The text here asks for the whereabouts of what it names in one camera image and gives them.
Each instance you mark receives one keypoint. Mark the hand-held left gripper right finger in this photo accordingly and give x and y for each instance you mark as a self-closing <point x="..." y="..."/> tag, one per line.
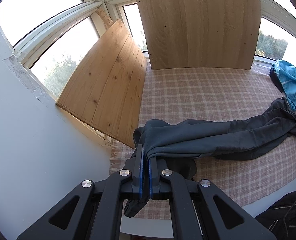
<point x="154" y="180"/>

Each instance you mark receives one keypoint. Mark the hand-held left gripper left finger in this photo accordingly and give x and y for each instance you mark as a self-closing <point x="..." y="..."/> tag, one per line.
<point x="138" y="177"/>

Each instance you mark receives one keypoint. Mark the dark grey pants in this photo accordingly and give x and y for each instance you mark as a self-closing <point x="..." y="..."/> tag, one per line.
<point x="188" y="135"/>

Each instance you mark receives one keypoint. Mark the blue jacket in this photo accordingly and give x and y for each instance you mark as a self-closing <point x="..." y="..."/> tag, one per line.
<point x="287" y="77"/>

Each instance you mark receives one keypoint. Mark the navy cloth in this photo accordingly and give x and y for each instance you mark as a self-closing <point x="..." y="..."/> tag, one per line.
<point x="275" y="78"/>

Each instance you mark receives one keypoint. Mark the pink plaid table cloth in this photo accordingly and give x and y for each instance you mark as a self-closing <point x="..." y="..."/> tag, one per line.
<point x="188" y="92"/>

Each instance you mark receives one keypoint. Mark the person's black jacket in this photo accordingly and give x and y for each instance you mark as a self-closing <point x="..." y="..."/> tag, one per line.
<point x="282" y="215"/>

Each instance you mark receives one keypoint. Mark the pine plank board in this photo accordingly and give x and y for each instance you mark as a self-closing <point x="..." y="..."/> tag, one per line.
<point x="105" y="85"/>

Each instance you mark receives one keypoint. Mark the large oak wooden board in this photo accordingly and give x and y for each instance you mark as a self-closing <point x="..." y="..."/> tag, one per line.
<point x="195" y="25"/>

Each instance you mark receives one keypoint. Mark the narrow wooden strip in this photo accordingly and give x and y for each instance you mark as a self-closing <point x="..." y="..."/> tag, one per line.
<point x="104" y="15"/>

